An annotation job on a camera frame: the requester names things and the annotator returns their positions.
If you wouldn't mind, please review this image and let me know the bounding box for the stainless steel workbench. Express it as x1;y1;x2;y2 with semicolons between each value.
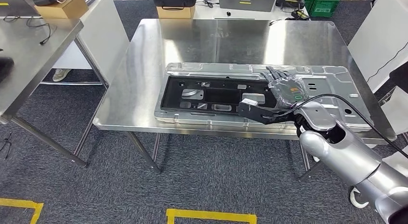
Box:
93;18;397;183

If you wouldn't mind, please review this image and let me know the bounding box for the person's shoe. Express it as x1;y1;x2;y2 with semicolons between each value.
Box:
51;68;73;82

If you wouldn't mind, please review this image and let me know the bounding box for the black plastic panel part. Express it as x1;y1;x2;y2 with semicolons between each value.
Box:
160;75;278;116

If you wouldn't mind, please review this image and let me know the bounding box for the white desk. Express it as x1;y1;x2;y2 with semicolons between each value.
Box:
192;0;311;22

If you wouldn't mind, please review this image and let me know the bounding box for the black mouse cable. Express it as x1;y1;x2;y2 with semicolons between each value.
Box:
195;0;221;9

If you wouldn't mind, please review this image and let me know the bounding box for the grey laptop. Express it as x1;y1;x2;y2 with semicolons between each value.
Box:
218;0;278;13

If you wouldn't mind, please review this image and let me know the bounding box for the stamped sheet metal panel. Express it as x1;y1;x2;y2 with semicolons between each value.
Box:
153;62;373;134

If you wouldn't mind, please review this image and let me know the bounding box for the black and yellow tool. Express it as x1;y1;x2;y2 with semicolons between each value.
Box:
275;0;310;21

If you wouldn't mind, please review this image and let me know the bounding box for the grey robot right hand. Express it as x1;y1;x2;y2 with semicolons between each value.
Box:
261;66;310;109

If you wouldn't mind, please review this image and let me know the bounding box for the stainless steel table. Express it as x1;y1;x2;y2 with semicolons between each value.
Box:
0;16;111;168

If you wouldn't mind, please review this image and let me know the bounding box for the thin black cable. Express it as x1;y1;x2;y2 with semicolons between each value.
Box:
2;15;59;46
366;50;408;83

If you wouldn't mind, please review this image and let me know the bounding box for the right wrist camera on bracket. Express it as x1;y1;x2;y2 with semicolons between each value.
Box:
237;98;299;125

